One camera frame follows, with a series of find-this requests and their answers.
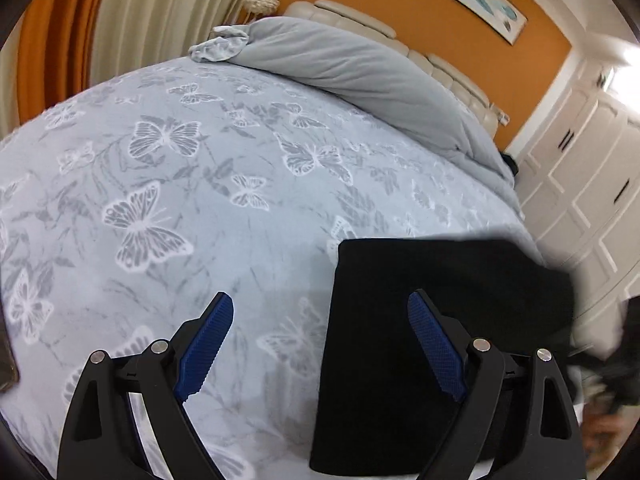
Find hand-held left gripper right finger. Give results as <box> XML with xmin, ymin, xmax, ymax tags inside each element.
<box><xmin>407</xmin><ymin>289</ymin><xmax>587</xmax><ymax>480</ymax></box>

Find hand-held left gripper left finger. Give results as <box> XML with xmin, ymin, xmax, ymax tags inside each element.
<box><xmin>56</xmin><ymin>291</ymin><xmax>235</xmax><ymax>480</ymax></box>

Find black pants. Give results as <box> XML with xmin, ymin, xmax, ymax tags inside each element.
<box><xmin>309</xmin><ymin>236</ymin><xmax>577</xmax><ymax>477</ymax></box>

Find butterfly print bed sheet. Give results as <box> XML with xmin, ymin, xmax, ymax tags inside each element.
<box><xmin>0</xmin><ymin>55</ymin><xmax>576</xmax><ymax>480</ymax></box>

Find white wardrobe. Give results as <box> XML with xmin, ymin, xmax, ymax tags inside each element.
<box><xmin>514</xmin><ymin>57</ymin><xmax>640</xmax><ymax>316</ymax></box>

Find dark smartphone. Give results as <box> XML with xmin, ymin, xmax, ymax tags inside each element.
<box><xmin>0</xmin><ymin>310</ymin><xmax>21</xmax><ymax>397</ymax></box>

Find cream padded headboard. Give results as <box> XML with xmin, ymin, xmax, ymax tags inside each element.
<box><xmin>282</xmin><ymin>0</ymin><xmax>501</xmax><ymax>137</ymax></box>

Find grey duvet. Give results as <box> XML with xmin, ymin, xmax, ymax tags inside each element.
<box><xmin>188</xmin><ymin>16</ymin><xmax>516</xmax><ymax>189</ymax></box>

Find cream curtain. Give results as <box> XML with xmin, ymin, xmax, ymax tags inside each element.
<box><xmin>0</xmin><ymin>35</ymin><xmax>27</xmax><ymax>138</ymax></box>
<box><xmin>87</xmin><ymin>0</ymin><xmax>266</xmax><ymax>87</ymax></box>

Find orange curtain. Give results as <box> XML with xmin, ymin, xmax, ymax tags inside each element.
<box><xmin>16</xmin><ymin>0</ymin><xmax>117</xmax><ymax>111</ymax></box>

